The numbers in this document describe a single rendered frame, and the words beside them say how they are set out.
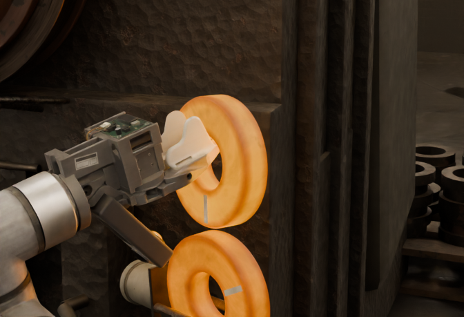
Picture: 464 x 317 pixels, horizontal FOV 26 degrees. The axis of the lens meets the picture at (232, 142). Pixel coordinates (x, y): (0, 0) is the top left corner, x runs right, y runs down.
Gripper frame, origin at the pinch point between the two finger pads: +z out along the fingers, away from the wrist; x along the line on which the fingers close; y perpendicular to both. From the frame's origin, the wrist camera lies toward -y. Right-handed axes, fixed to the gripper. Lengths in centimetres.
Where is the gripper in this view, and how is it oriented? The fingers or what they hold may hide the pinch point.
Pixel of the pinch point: (216, 145)
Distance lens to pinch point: 115.9
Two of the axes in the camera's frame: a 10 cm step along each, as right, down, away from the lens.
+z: 7.8, -3.9, 4.9
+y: -2.0, -9.0, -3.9
